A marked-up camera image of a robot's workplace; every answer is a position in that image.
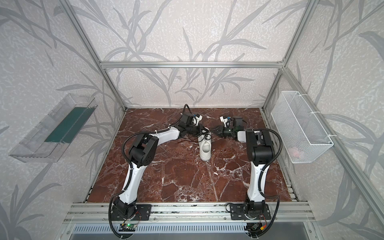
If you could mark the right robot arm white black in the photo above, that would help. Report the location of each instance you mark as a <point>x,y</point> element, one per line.
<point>263,148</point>

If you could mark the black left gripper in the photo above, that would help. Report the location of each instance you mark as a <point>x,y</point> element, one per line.
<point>195,129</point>

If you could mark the aluminium frame post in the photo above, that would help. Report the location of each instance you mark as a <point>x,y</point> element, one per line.
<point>309,10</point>
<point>70,13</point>

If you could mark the aluminium frame post back left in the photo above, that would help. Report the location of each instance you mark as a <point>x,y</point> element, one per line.
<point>70,13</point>

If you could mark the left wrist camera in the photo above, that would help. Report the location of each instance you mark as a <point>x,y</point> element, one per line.
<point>196,119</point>

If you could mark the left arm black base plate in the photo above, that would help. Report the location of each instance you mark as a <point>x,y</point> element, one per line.
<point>141,212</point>

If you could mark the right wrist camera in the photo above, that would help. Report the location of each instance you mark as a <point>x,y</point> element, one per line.
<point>231,122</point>

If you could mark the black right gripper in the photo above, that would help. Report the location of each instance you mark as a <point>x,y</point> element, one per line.
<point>223,131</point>

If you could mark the right circuit board with wires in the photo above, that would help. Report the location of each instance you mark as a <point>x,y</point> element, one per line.
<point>256,228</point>

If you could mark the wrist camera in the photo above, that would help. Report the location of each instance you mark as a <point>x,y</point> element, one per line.
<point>231,122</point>
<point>196,119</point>

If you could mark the aluminium frame post back right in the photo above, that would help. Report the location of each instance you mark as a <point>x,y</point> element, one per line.
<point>309,10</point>

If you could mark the white wire mesh basket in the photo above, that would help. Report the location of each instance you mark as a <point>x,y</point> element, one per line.
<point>299,127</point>

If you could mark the left green circuit board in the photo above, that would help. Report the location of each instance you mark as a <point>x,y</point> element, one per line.
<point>127,227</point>

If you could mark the clear plastic wall bin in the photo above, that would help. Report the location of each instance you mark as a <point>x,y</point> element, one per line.
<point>48,141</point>

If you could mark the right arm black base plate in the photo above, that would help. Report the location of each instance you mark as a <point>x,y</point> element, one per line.
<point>238,212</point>

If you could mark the black shoelace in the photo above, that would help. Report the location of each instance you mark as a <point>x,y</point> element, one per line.
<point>197,138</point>

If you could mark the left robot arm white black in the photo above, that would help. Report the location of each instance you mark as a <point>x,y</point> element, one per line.
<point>139,151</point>

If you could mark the pink item in basket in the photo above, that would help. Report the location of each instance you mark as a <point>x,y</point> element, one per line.
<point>295,153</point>

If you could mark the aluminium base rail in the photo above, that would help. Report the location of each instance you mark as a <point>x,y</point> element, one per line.
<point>187,213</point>

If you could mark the aluminium frame crossbar back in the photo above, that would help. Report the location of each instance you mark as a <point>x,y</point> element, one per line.
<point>269,65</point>

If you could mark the white sneaker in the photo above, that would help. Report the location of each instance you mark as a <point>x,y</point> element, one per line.
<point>205,145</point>

